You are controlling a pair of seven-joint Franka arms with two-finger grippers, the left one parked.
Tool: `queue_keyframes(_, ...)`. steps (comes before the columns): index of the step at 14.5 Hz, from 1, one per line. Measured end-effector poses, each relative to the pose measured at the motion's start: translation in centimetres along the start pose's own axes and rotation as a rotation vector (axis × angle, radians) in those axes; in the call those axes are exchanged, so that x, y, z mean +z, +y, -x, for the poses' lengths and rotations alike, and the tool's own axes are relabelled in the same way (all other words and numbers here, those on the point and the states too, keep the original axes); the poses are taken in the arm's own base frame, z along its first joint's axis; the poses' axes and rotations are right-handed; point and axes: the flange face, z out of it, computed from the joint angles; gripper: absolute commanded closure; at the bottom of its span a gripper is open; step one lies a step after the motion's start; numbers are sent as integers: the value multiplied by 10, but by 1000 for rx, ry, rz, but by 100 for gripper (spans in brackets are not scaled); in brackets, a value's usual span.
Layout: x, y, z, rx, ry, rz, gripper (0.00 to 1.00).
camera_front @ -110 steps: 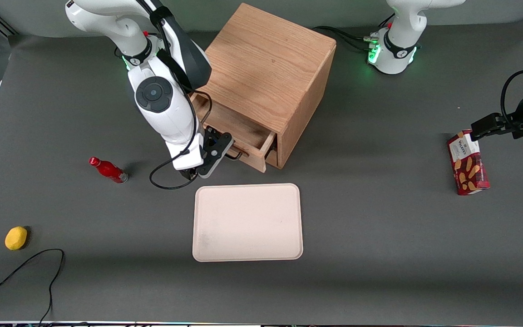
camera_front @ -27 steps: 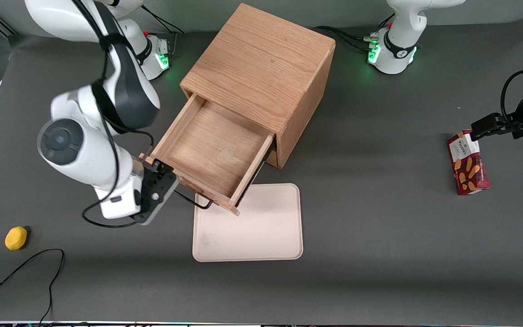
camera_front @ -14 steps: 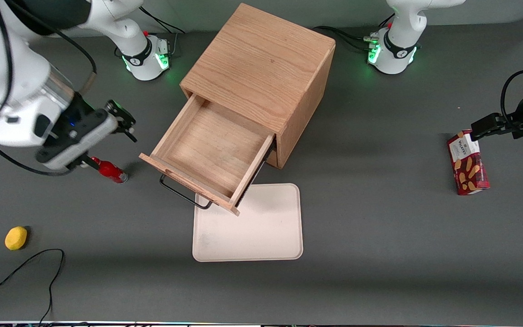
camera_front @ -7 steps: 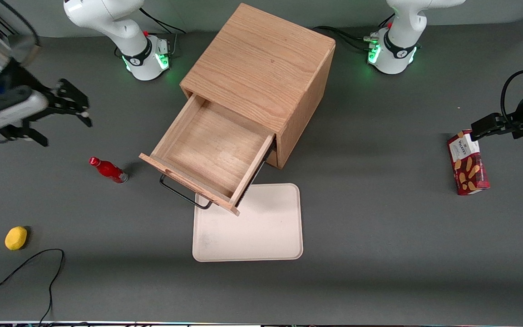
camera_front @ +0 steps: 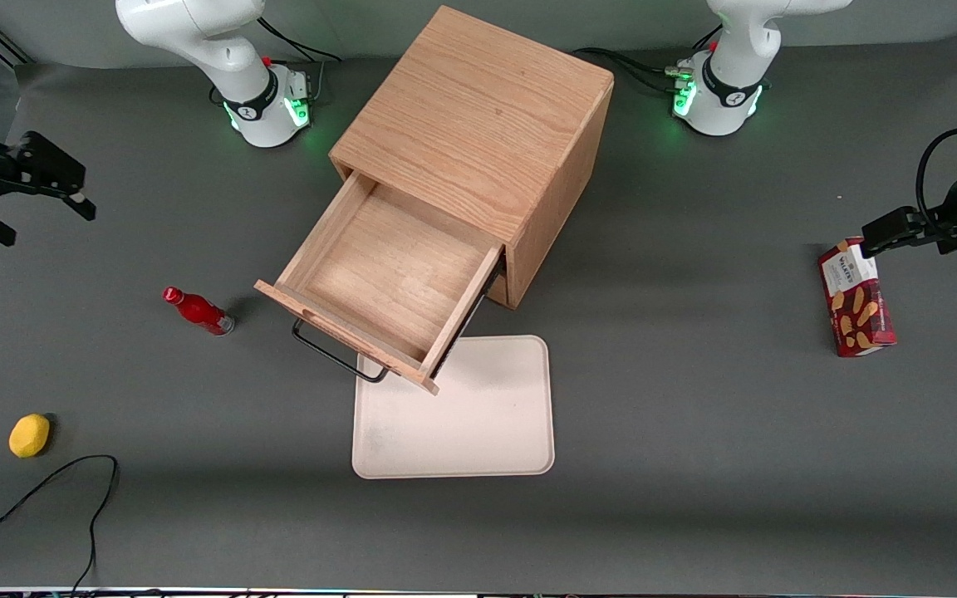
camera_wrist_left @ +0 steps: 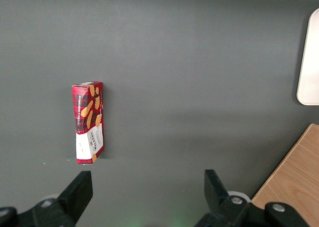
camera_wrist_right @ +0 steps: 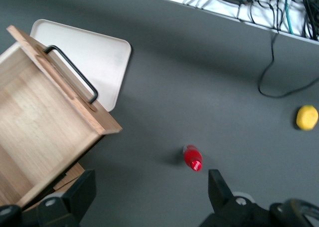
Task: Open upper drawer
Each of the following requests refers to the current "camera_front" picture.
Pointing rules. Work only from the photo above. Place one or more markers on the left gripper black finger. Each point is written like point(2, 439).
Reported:
point(890, 232)

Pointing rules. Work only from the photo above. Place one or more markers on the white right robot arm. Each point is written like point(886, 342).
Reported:
point(221, 50)

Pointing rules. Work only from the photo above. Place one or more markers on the oak wooden drawer cabinet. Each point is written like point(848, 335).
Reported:
point(478, 108)

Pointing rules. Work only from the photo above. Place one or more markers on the red tartan shortbread box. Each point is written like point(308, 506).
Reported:
point(856, 307)

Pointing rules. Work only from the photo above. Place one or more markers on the red plastic bottle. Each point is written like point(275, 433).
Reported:
point(200, 311)

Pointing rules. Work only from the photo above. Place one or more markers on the yellow lemon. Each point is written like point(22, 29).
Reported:
point(29, 436)

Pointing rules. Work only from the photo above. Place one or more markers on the cream rectangular plastic tray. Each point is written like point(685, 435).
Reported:
point(487, 415)

